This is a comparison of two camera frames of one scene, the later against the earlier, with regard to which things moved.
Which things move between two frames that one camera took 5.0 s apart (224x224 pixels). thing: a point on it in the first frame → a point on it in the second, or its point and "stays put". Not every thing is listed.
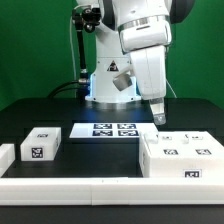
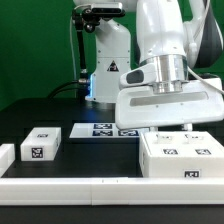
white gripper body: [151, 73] → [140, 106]
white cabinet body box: [181, 154] stays put
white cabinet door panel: [201, 143] stays put
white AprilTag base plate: [85, 130] stays put
